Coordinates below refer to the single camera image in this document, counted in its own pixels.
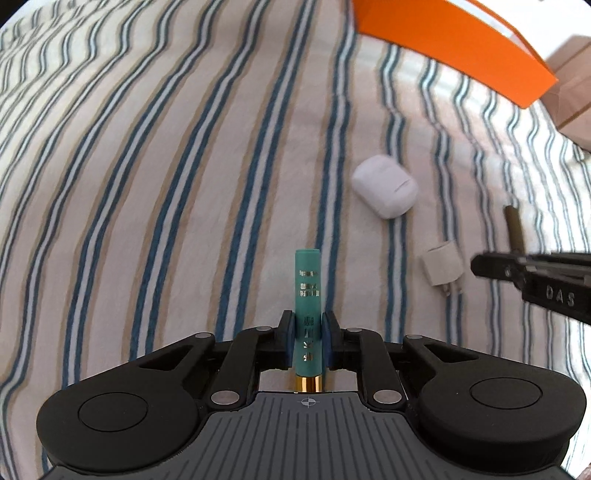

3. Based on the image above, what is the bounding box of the white earbud case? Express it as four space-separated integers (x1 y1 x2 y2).
351 155 420 219

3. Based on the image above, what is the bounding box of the green tube with gold end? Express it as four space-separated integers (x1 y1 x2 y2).
293 248 327 393

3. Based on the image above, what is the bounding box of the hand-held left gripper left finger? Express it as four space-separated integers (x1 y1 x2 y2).
133 310 298 409

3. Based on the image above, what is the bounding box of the brown stick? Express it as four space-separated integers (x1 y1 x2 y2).
503 205 525 254

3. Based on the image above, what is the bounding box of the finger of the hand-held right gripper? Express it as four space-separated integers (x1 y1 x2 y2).
524 251 591 269
470 250 532 284

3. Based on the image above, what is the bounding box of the orange box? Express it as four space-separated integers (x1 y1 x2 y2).
351 0 559 110

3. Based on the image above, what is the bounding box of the striped bed sheet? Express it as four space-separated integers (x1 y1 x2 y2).
0 0 591 480

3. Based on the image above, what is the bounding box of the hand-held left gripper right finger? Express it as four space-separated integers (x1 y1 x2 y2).
322 310 477 409

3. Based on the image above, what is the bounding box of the white cube charger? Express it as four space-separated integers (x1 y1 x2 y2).
420 243 467 299

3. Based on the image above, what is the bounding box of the brown cardboard box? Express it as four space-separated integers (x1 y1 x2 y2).
542 34 591 151

